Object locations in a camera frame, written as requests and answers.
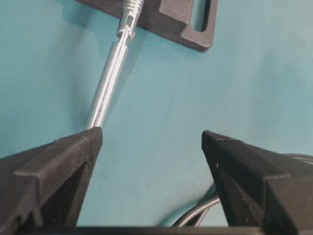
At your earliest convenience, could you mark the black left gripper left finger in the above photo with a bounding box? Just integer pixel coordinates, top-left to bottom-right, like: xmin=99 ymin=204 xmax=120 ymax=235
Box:
xmin=0 ymin=127 xmax=103 ymax=229

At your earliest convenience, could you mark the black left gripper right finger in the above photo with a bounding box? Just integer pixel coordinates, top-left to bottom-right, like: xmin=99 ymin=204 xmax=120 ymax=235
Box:
xmin=201 ymin=131 xmax=313 ymax=235

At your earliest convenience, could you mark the black USB cable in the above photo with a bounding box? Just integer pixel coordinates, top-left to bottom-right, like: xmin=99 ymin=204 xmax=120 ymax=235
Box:
xmin=171 ymin=153 xmax=313 ymax=228

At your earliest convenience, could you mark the black metal bench vise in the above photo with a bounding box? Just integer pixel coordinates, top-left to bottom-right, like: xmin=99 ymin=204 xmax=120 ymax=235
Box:
xmin=79 ymin=0 xmax=218 ymax=52

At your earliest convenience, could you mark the silver vise handle rod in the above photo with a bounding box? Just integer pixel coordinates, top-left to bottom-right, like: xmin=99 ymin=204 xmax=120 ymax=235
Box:
xmin=87 ymin=0 xmax=144 ymax=129

